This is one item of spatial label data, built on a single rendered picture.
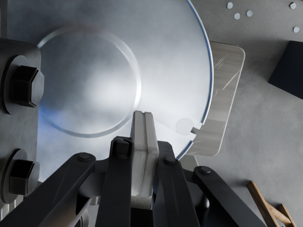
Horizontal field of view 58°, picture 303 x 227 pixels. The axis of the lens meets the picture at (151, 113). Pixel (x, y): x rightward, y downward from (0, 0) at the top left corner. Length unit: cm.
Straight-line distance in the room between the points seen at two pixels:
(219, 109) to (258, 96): 89
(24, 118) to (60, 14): 15
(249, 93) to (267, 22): 28
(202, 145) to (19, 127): 23
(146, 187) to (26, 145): 9
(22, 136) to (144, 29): 17
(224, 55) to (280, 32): 89
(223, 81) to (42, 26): 21
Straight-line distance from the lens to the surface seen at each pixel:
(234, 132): 124
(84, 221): 142
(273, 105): 126
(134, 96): 31
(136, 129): 17
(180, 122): 33
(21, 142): 20
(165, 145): 18
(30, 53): 19
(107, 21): 31
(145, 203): 56
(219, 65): 32
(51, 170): 38
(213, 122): 34
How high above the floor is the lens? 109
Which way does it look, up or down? 72 degrees down
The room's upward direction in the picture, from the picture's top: 177 degrees clockwise
